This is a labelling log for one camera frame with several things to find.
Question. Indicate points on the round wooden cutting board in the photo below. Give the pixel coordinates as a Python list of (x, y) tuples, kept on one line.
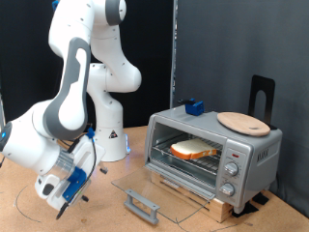
[(244, 124)]

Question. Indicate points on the grey backdrop curtain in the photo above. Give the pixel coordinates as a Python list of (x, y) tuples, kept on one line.
[(241, 38)]

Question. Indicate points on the wooden slatted base block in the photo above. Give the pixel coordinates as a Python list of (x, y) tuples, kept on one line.
[(222, 209)]

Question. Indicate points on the black metal bookend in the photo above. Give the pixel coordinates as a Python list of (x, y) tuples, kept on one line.
[(257, 83)]

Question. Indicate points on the black backdrop curtain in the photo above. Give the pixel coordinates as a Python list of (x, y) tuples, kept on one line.
[(25, 48)]

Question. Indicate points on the silver toaster oven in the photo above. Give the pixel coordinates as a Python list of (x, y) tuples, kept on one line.
[(257, 154)]

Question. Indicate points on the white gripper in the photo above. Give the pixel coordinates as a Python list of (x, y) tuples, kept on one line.
[(85, 154)]

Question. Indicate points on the silver oven knob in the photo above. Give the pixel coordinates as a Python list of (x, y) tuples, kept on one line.
[(231, 168), (227, 189)]

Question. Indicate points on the vertical metal pole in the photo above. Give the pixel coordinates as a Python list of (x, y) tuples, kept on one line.
[(174, 48)]

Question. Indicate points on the black foam wedge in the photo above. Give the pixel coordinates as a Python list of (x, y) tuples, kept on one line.
[(246, 209), (261, 199)]

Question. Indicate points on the silver metal rod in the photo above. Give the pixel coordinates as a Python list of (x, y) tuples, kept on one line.
[(2, 109)]

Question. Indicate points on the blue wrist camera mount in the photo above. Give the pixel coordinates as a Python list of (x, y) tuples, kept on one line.
[(75, 182)]

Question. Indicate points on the white bread slice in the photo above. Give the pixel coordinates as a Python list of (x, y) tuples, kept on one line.
[(191, 148)]

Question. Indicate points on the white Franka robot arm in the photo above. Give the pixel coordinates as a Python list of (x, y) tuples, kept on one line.
[(67, 106)]

